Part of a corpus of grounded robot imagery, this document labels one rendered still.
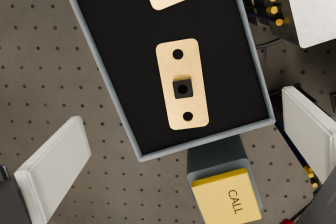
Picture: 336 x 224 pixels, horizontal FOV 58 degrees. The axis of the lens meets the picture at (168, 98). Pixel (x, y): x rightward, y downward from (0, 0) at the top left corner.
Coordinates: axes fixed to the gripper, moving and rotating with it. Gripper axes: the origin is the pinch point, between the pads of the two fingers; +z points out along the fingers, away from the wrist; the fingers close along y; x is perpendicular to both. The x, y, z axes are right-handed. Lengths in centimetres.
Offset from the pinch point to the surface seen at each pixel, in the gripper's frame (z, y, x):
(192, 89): 9.3, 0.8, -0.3
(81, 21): 9.5, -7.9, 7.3
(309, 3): 15.0, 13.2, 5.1
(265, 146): 56, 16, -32
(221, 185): 10.1, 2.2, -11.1
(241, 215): 10.1, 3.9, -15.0
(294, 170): 56, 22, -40
